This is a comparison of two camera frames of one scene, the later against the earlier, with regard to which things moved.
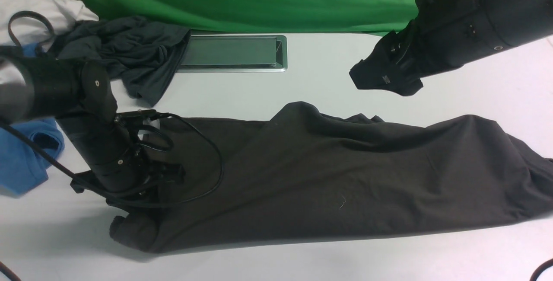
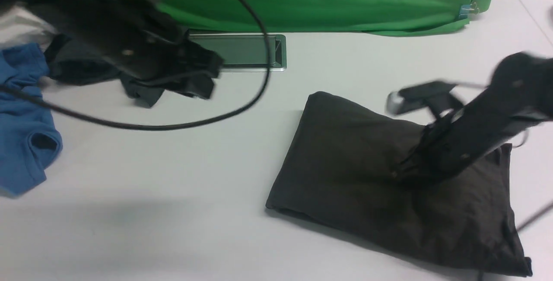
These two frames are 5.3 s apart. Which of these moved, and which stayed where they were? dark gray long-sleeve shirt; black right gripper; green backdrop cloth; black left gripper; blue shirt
Moved: black left gripper; black right gripper; dark gray long-sleeve shirt
Stayed: blue shirt; green backdrop cloth
